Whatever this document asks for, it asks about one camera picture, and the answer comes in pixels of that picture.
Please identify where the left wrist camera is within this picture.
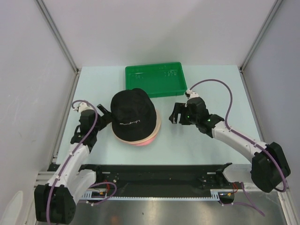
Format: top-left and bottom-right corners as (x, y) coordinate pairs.
(73, 102), (93, 113)

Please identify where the green plastic tray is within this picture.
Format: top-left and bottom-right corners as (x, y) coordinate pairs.
(125, 62), (187, 98)

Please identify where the beige smile bucket hat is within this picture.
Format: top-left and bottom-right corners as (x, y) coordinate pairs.
(113, 109), (161, 146)

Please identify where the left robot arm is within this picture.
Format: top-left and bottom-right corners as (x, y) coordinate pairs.
(34, 100), (112, 225)

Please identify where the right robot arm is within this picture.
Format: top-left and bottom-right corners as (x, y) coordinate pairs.
(169, 97), (291, 193)

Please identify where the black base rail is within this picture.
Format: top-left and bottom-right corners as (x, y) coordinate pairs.
(80, 164), (233, 198)

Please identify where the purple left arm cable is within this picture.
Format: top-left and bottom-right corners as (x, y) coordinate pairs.
(45, 100), (99, 223)

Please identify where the aluminium frame post left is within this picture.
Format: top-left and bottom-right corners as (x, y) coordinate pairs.
(34, 0), (79, 74)

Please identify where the white cable duct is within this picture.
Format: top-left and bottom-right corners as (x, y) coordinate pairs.
(79, 189), (237, 203)

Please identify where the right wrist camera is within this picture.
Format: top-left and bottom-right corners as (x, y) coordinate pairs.
(185, 90), (199, 100)

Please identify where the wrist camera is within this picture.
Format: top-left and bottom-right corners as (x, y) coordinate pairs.
(73, 102), (93, 113)
(185, 90), (199, 100)

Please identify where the aluminium frame post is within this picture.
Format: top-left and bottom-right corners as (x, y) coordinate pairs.
(240, 0), (285, 73)
(34, 0), (79, 74)

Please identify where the aluminium frame post right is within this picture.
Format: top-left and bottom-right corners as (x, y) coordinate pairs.
(240, 0), (285, 73)

